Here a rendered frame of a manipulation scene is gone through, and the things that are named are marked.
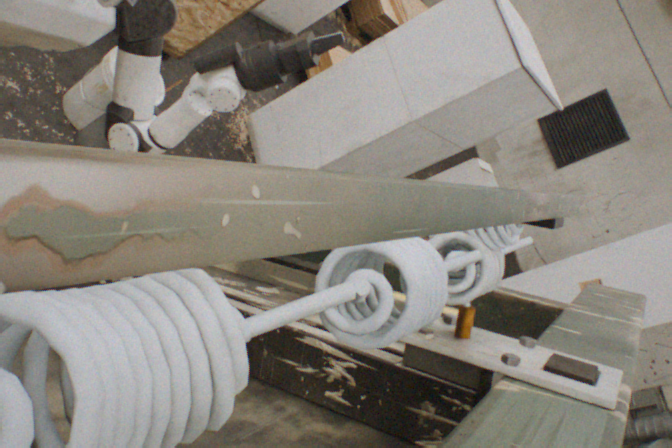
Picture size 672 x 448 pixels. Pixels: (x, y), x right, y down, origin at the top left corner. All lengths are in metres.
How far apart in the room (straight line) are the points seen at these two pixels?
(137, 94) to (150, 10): 0.18
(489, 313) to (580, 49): 8.38
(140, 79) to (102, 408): 1.18
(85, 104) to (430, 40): 1.80
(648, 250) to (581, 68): 5.31
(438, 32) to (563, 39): 6.27
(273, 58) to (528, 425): 0.90
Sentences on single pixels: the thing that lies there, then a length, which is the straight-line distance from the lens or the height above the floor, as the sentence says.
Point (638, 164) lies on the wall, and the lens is 8.93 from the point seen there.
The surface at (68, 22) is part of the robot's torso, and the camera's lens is 1.18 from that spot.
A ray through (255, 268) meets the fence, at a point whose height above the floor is 1.36.
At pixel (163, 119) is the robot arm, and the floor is 1.23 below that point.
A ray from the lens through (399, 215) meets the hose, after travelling 0.19.
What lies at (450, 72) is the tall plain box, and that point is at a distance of 3.27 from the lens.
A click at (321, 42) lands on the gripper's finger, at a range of 1.19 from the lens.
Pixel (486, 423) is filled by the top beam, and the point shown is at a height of 1.87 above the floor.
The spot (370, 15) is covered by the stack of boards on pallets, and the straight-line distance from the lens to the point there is 6.43.
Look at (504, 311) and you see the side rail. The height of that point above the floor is 1.70.
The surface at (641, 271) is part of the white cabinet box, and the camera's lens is 4.39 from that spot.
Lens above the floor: 2.03
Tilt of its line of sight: 26 degrees down
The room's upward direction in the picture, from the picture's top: 65 degrees clockwise
